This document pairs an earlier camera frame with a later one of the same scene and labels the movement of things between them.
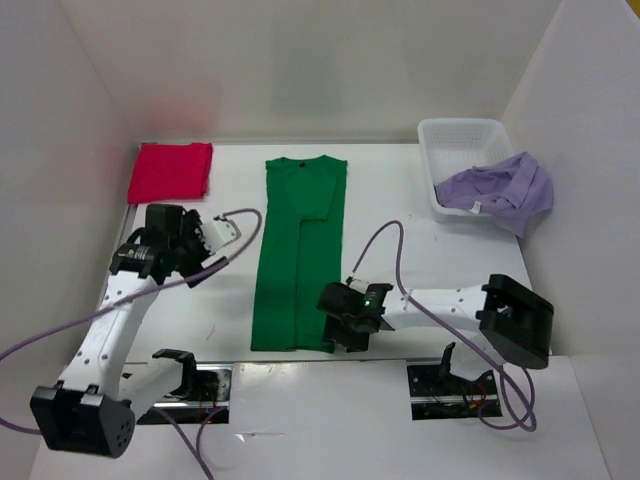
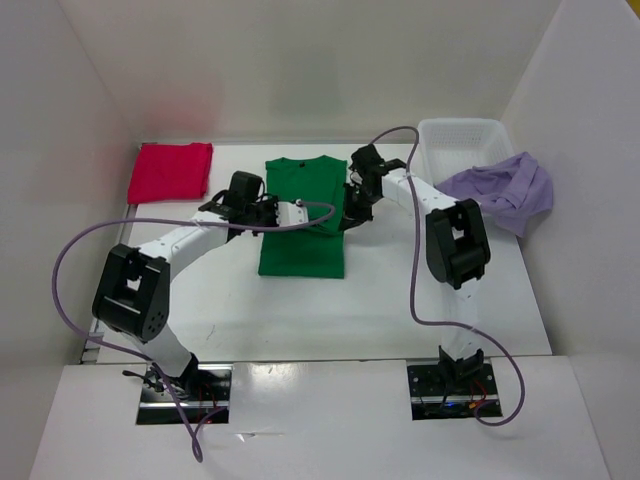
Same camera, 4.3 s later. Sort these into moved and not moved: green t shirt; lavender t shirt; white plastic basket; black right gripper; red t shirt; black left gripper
Moved: black right gripper; green t shirt; black left gripper
Not moved: lavender t shirt; white plastic basket; red t shirt
